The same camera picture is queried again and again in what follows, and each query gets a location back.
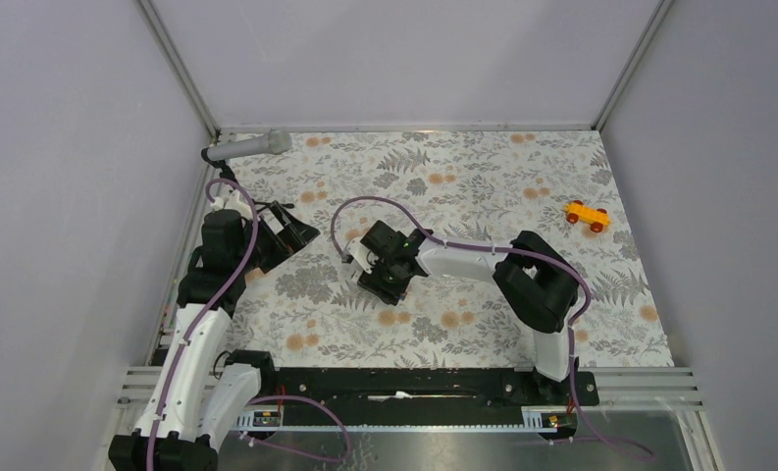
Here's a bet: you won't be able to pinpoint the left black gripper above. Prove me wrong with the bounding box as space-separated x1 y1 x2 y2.
233 201 319 274

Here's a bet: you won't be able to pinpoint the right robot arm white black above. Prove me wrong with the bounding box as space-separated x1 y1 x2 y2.
344 221 580 404

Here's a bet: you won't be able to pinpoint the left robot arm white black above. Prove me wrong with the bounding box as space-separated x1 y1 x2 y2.
108 199 320 470

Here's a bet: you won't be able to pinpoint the grey microphone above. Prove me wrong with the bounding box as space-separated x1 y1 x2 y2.
201 130 292 164

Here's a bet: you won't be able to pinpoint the floral patterned table mat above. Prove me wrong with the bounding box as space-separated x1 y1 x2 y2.
225 131 673 368

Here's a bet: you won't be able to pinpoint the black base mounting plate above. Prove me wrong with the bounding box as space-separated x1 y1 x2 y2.
260 368 599 427

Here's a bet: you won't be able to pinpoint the yellow toy car red wheels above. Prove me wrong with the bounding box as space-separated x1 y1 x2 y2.
564 200 612 234

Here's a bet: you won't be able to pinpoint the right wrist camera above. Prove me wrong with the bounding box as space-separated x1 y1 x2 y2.
342 236 374 274

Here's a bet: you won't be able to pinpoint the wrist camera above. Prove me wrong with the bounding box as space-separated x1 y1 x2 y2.
342 236 374 274
210 192 253 219

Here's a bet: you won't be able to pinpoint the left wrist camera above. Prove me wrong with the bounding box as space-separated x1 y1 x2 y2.
210 192 253 219

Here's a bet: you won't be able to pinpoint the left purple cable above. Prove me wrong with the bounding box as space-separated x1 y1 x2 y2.
144 179 260 471

